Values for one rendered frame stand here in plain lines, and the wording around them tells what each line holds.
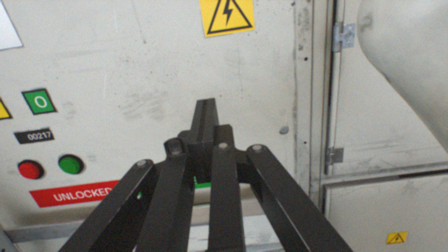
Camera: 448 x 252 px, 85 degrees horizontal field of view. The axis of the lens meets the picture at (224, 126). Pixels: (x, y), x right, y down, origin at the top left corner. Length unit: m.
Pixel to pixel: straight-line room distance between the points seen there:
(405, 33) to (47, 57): 0.35
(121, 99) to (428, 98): 0.32
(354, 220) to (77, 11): 0.85
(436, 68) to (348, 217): 0.69
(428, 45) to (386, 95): 0.45
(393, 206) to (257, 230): 0.55
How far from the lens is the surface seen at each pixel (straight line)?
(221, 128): 0.17
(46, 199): 0.48
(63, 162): 0.40
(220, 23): 0.29
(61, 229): 0.45
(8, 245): 0.50
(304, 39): 0.59
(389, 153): 0.78
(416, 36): 0.24
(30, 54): 0.36
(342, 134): 0.69
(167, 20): 0.29
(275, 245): 0.48
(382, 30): 0.25
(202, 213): 0.36
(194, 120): 0.17
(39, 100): 0.38
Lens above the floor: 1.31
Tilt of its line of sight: 27 degrees down
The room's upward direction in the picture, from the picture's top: 9 degrees counter-clockwise
